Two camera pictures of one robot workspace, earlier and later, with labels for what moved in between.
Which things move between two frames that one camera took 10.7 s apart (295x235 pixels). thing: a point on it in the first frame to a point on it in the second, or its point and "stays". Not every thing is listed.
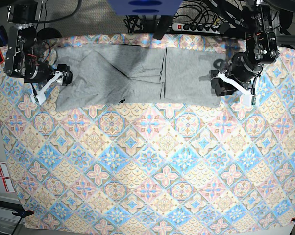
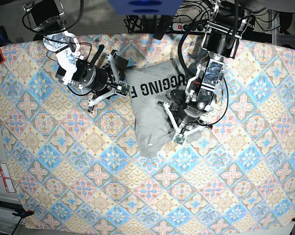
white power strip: [197, 28] stays
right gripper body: [243, 69] to [187, 114]
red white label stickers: [0, 169] stays
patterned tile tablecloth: [162, 166] stays
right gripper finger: [221, 87] to [180, 136]
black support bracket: [162, 26] stays
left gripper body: [37, 72] to [90, 76]
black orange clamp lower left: [22, 213] stays
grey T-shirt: [103, 74] to [149, 85]
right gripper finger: [249, 99] to [190, 132]
